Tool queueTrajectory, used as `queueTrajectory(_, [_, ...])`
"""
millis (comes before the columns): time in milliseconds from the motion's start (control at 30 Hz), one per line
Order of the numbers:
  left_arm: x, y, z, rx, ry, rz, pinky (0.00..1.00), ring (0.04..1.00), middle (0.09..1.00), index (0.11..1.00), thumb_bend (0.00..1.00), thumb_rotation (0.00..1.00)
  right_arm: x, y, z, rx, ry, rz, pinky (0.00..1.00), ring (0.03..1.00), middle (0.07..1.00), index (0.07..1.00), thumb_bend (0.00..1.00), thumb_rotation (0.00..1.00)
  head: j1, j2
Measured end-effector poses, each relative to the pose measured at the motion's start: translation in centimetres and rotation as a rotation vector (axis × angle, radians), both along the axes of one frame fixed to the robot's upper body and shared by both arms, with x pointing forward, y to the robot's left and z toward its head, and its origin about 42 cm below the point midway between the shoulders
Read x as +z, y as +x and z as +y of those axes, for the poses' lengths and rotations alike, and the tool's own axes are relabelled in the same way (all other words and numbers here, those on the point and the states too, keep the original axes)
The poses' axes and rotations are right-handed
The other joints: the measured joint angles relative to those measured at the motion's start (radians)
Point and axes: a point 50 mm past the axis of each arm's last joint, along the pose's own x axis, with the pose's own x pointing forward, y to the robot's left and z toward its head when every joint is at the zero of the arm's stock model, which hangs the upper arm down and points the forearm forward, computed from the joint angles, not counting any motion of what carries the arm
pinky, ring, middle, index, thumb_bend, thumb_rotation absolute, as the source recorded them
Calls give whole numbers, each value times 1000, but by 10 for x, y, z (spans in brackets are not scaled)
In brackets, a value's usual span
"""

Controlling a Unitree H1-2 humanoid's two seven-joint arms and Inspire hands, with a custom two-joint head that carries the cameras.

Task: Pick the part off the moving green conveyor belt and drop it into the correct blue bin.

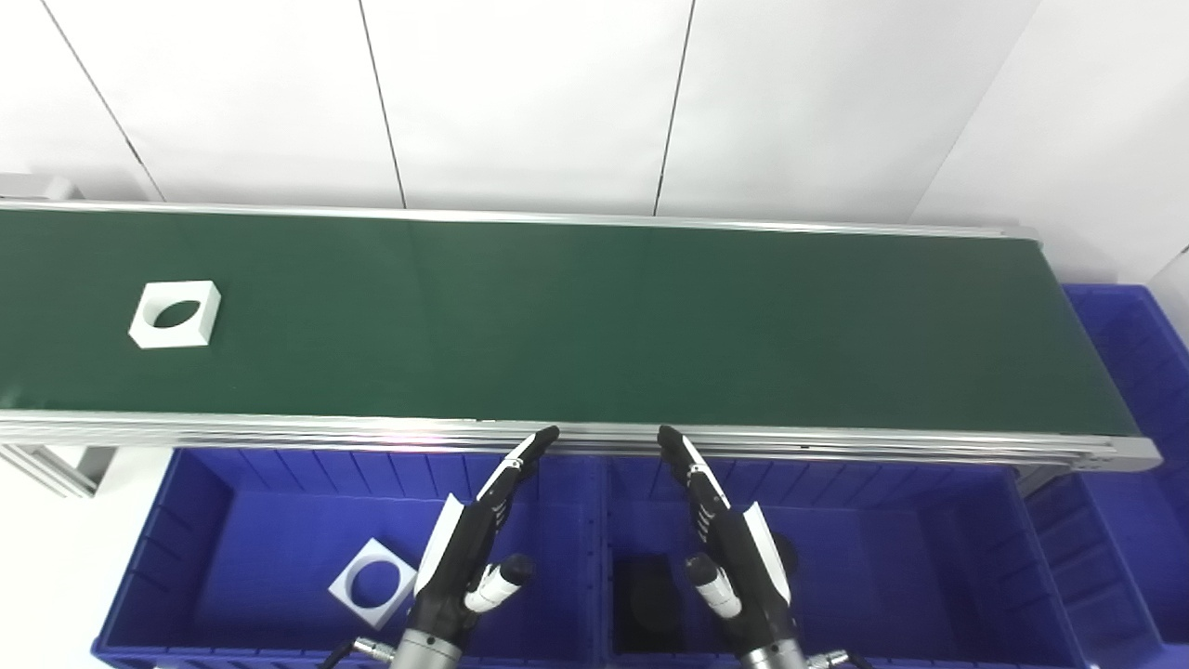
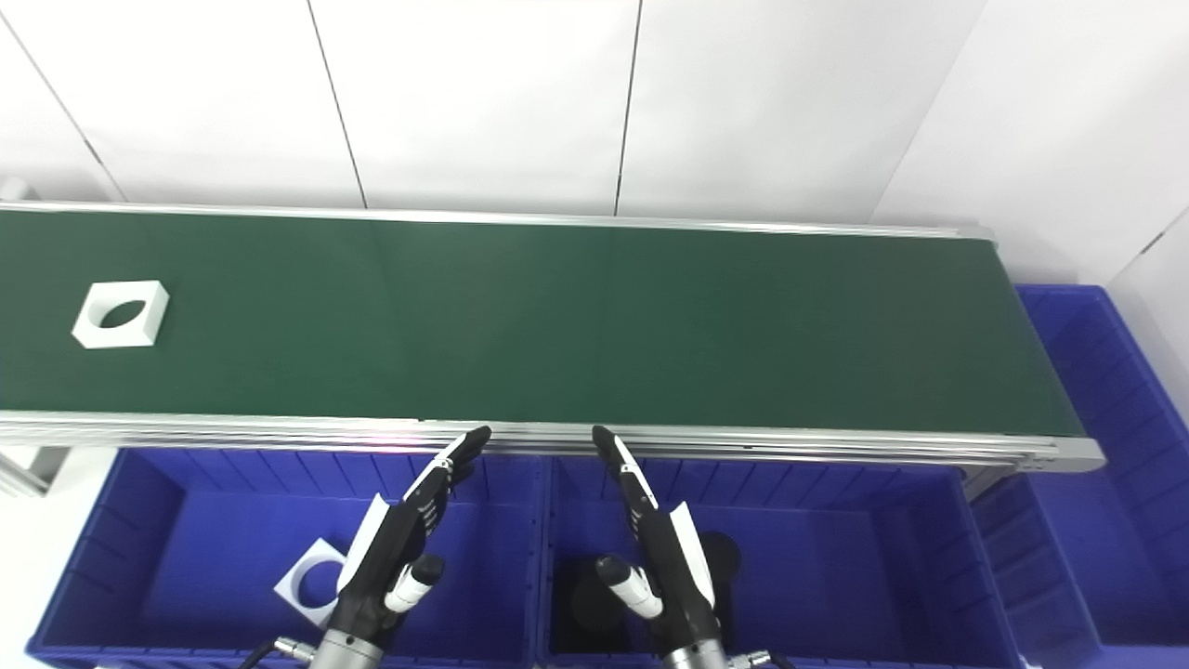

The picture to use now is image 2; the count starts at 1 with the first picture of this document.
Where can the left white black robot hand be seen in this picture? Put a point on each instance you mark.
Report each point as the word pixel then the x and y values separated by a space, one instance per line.
pixel 390 548

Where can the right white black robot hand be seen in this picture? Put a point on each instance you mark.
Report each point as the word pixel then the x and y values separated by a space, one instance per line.
pixel 673 557

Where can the white square part with hole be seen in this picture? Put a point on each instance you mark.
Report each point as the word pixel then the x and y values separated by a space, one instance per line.
pixel 299 585
pixel 93 325

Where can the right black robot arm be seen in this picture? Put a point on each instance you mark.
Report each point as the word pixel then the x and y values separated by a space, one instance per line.
pixel 695 658

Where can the black square part with cylinder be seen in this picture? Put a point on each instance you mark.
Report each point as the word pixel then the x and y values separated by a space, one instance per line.
pixel 594 609

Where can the blue plastic bin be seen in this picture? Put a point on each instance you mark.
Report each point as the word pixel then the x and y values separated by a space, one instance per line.
pixel 186 557
pixel 836 576
pixel 1096 520

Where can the aluminium conveyor leg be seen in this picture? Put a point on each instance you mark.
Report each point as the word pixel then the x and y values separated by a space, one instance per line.
pixel 989 478
pixel 37 469

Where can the grey conveyor end housing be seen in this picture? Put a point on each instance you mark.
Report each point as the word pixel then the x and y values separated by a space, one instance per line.
pixel 14 190

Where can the green conveyor belt aluminium frame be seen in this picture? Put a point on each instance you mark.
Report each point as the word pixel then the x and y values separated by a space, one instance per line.
pixel 557 325

